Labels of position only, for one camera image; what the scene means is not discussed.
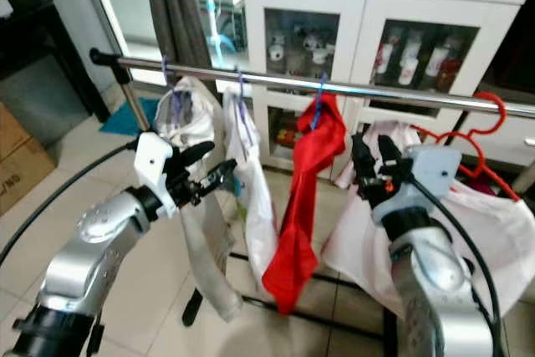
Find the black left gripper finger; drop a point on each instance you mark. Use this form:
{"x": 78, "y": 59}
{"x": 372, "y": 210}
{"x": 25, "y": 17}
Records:
{"x": 216, "y": 180}
{"x": 197, "y": 153}

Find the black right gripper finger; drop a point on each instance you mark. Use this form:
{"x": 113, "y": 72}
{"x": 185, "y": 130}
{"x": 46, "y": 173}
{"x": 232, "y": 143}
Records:
{"x": 391, "y": 160}
{"x": 363, "y": 169}

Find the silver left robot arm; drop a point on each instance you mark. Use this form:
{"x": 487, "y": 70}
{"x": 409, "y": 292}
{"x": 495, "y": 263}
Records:
{"x": 92, "y": 248}

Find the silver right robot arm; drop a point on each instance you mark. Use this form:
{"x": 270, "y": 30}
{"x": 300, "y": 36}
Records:
{"x": 443, "y": 298}

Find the purple plastic hanger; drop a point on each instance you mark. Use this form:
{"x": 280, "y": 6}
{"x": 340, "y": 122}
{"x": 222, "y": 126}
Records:
{"x": 165, "y": 73}
{"x": 242, "y": 89}

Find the blue plastic hanger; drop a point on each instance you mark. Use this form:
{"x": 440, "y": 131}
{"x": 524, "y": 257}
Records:
{"x": 319, "y": 102}

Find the red plastic hanger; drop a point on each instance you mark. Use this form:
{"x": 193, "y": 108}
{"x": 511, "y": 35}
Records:
{"x": 504, "y": 113}

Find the cream hanging garment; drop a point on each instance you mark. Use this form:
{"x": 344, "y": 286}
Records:
{"x": 196, "y": 119}

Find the white printed t-shirt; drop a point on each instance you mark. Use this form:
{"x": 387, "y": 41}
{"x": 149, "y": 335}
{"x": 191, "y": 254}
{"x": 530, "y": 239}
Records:
{"x": 255, "y": 206}

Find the red polo shirt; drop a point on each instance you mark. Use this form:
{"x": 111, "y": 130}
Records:
{"x": 305, "y": 198}

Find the large white shirt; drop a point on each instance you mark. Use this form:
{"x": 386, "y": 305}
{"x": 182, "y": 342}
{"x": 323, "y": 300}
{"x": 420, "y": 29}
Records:
{"x": 359, "y": 248}

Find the black and silver clothes rack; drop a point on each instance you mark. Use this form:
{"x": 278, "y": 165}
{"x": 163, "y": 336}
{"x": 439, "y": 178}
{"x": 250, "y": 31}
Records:
{"x": 384, "y": 91}

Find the teal floor mat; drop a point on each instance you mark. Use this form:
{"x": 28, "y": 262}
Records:
{"x": 121, "y": 119}

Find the printed brown cardboard box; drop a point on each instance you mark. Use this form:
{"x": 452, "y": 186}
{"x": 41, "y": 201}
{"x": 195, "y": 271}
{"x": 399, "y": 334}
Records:
{"x": 17, "y": 173}

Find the grey curtain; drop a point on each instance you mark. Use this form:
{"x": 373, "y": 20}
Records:
{"x": 171, "y": 14}

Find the grey storage box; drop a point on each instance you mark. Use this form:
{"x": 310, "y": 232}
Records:
{"x": 42, "y": 98}

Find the white glass-door cabinet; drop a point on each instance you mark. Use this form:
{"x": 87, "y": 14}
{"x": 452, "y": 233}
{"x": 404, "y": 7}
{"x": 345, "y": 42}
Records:
{"x": 359, "y": 2}

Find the black desk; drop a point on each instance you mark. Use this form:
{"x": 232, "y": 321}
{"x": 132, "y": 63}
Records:
{"x": 50, "y": 31}

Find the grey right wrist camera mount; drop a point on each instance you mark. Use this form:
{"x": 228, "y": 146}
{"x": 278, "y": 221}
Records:
{"x": 435, "y": 169}

